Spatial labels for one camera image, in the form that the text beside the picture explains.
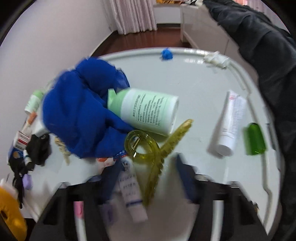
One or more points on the white crumpled tape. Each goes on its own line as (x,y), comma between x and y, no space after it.
(216,59)

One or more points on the yellow-green hair claw clip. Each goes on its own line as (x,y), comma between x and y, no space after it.
(151,160)

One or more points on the red white box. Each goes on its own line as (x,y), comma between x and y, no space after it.
(22,140)

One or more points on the white squeeze tube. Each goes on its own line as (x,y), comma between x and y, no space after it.
(231,120)

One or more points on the small green white bottle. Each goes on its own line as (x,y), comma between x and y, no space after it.
(34,102)

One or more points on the yellow round object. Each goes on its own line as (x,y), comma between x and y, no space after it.
(10,215)

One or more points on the pink packet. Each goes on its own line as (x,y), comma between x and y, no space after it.
(78,208)

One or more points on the white cabinet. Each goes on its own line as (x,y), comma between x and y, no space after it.
(203,27)

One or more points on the large green white bottle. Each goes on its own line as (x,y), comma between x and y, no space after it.
(148,109)

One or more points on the small purple object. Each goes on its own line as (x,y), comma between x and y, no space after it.
(27,182)

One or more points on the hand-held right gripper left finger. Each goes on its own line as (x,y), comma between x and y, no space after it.
(115,183)

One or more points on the orange white tube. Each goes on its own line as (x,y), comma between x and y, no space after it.
(29,122)

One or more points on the pink striped curtain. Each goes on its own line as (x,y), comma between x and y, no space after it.
(131,14)

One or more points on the small green transparent bottle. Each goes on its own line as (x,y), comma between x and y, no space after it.
(254,139)

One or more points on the blue cloth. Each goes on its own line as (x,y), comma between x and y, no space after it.
(78,109)

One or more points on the small blue crumpled scrap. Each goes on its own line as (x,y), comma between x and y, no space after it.
(167,54)

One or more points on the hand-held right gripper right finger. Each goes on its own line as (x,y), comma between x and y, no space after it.
(185,183)

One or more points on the orange white packet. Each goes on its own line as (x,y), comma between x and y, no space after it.
(104,162)

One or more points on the white tube with blue print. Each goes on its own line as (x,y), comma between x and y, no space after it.
(133,192)

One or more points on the black jacket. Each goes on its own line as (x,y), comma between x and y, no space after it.
(272,69)

